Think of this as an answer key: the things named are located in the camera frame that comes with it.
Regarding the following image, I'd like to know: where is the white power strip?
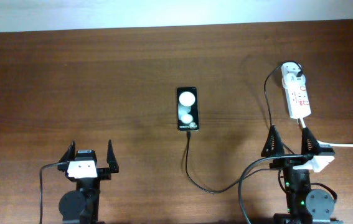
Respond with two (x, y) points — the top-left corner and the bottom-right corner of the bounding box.
(285, 85), (311, 119)

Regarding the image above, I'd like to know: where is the white power strip cord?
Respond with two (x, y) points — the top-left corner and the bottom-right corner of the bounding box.
(297, 117), (353, 149)

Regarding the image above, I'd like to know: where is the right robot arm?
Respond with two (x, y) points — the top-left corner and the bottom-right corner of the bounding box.
(261, 125), (340, 224)

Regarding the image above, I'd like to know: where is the black charging cable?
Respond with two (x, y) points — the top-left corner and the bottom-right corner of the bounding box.
(184, 60), (304, 195)

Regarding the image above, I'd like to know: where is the white USB charger adapter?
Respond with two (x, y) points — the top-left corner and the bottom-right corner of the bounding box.
(281, 62), (306, 89)

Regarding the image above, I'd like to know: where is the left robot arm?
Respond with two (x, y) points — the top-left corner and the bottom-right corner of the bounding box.
(57, 141), (119, 224)

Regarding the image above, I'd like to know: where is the black smartphone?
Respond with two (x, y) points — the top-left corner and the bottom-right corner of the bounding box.
(176, 86), (200, 132)

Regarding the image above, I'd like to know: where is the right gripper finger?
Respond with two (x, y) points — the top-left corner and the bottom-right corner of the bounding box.
(301, 128), (335, 156)
(261, 125), (285, 157)

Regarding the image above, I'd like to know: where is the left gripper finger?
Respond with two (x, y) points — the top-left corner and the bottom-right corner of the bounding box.
(106, 139), (119, 170)
(59, 141), (76, 163)

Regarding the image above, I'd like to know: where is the right black camera cable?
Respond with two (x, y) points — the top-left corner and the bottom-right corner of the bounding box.
(237, 154), (314, 224)

